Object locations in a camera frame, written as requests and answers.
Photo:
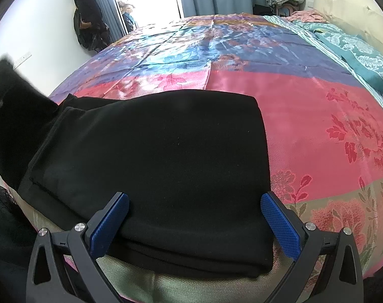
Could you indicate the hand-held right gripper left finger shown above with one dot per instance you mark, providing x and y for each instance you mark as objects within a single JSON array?
[{"x": 110, "y": 227}]

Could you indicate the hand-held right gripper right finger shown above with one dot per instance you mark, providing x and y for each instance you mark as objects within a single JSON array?
[{"x": 280, "y": 227}]

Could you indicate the black pants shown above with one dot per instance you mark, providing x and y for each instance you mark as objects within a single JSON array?
[{"x": 163, "y": 164}]

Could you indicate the person's black lace clothing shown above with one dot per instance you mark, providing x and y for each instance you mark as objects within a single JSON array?
[{"x": 8, "y": 227}]

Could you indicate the floral satin bedspread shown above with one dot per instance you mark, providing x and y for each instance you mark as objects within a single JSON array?
[{"x": 305, "y": 116}]

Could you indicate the hanging black clothes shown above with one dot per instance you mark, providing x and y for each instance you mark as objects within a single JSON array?
[{"x": 88, "y": 15}]

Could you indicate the balcony clothes pile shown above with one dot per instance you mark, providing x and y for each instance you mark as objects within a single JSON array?
[{"x": 128, "y": 15}]

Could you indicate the teal floral blanket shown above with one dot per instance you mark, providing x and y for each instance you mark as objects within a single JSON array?
[{"x": 362, "y": 56}]

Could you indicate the striped light green sheet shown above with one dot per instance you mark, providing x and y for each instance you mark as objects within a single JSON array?
[{"x": 283, "y": 23}]

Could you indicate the pink cloth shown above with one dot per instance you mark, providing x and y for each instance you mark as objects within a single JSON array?
[{"x": 306, "y": 15}]

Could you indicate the small stool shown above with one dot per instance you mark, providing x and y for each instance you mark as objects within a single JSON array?
[{"x": 287, "y": 10}]

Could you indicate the black bag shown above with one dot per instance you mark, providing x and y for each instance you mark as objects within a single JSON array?
[{"x": 262, "y": 9}]

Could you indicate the cream padded headboard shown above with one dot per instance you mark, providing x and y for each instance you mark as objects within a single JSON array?
[{"x": 352, "y": 9}]

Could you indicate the white wall power strip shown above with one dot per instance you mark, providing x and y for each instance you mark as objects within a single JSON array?
[{"x": 23, "y": 58}]

